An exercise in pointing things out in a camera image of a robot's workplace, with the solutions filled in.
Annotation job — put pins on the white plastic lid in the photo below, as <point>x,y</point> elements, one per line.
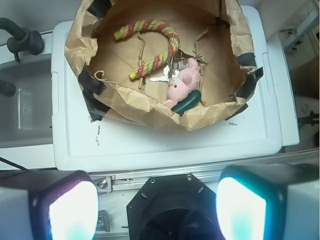
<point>268,124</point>

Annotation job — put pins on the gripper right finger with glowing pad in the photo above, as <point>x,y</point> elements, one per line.
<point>269,202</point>

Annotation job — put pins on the silver keys bunch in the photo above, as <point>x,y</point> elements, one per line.
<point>173,67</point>

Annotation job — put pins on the grey plastic bin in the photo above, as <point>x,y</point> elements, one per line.
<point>26,117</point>

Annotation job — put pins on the black octagonal mount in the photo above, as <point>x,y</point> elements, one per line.
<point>173,207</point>

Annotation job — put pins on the dark green cucumber toy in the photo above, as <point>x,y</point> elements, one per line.
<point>190,102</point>

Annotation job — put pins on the pink plush toy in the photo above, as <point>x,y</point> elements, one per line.
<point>181,86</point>

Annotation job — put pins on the brown paper bag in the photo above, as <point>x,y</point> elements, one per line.
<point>115,47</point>

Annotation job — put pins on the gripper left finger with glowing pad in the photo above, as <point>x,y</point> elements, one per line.
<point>47,205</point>

